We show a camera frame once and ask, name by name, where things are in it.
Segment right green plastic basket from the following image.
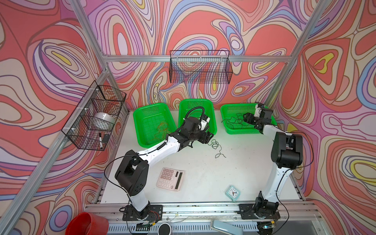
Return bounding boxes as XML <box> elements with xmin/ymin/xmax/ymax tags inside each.
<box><xmin>220</xmin><ymin>103</ymin><xmax>282</xmax><ymax>135</ymax></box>

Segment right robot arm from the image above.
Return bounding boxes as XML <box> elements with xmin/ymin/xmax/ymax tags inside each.
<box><xmin>243</xmin><ymin>103</ymin><xmax>303</xmax><ymax>218</ymax></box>

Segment red plastic bowl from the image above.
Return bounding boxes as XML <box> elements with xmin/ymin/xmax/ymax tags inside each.
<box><xmin>65</xmin><ymin>212</ymin><xmax>109</xmax><ymax>235</ymax></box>

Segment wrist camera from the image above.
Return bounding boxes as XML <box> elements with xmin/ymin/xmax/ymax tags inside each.
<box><xmin>254</xmin><ymin>103</ymin><xmax>264</xmax><ymax>118</ymax></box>
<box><xmin>200</xmin><ymin>115</ymin><xmax>210</xmax><ymax>132</ymax></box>

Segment black wire wall basket left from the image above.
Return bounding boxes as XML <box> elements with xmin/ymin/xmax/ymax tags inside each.
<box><xmin>62</xmin><ymin>81</ymin><xmax>126</xmax><ymax>151</ymax></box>

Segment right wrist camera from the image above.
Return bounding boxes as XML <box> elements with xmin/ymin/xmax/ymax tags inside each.
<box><xmin>254</xmin><ymin>103</ymin><xmax>264</xmax><ymax>118</ymax></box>

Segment middle green plastic basket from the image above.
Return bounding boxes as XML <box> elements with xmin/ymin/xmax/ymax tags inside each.
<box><xmin>178</xmin><ymin>98</ymin><xmax>218</xmax><ymax>136</ymax></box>

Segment black marker pen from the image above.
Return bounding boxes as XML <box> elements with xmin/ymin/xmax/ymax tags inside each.
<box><xmin>99</xmin><ymin>133</ymin><xmax>103</xmax><ymax>149</ymax></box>

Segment black wire wall basket back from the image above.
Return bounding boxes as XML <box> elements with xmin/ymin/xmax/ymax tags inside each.
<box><xmin>169</xmin><ymin>49</ymin><xmax>233</xmax><ymax>84</ymax></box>

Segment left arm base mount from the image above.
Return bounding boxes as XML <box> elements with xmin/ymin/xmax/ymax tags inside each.
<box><xmin>119</xmin><ymin>205</ymin><xmax>163</xmax><ymax>222</ymax></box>

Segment pink calculator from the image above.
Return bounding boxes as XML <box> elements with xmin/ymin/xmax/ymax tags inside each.
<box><xmin>156</xmin><ymin>167</ymin><xmax>185</xmax><ymax>192</ymax></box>

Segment green plastic basket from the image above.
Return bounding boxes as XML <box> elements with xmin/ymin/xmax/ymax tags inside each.
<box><xmin>133</xmin><ymin>103</ymin><xmax>177</xmax><ymax>148</ymax></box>
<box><xmin>220</xmin><ymin>103</ymin><xmax>282</xmax><ymax>135</ymax></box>
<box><xmin>178</xmin><ymin>98</ymin><xmax>218</xmax><ymax>136</ymax></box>

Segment black wire wall basket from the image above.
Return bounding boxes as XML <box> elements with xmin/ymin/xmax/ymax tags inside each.
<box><xmin>62</xmin><ymin>81</ymin><xmax>126</xmax><ymax>151</ymax></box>
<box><xmin>169</xmin><ymin>49</ymin><xmax>233</xmax><ymax>84</ymax></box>

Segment left green plastic basket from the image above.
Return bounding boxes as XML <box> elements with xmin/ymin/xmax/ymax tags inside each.
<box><xmin>133</xmin><ymin>103</ymin><xmax>177</xmax><ymax>148</ymax></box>

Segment teal square clock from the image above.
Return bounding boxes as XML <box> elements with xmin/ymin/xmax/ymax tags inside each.
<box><xmin>225</xmin><ymin>185</ymin><xmax>240</xmax><ymax>202</ymax></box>

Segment grey blue handle object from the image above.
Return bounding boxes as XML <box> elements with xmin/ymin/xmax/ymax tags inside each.
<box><xmin>210</xmin><ymin>220</ymin><xmax>243</xmax><ymax>235</ymax></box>

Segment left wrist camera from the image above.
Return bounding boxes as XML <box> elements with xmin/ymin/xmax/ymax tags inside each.
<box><xmin>200</xmin><ymin>115</ymin><xmax>210</xmax><ymax>132</ymax></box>

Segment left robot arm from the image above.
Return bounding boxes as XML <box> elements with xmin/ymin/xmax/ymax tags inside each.
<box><xmin>115</xmin><ymin>106</ymin><xmax>214</xmax><ymax>214</ymax></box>

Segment round black white cup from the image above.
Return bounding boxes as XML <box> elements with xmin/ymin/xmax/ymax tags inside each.
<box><xmin>157</xmin><ymin>223</ymin><xmax>172</xmax><ymax>235</ymax></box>

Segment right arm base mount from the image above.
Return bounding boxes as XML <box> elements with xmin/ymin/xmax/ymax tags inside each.
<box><xmin>237</xmin><ymin>191</ymin><xmax>280</xmax><ymax>220</ymax></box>

